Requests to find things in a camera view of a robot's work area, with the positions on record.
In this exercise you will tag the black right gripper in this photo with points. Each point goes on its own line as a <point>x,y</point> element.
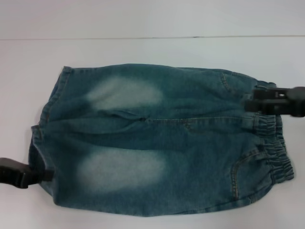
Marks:
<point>295,101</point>

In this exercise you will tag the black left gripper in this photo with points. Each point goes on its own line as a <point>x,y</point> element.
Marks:
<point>14,173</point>

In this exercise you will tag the blue washed denim shorts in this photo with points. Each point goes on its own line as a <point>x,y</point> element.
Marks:
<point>166,133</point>

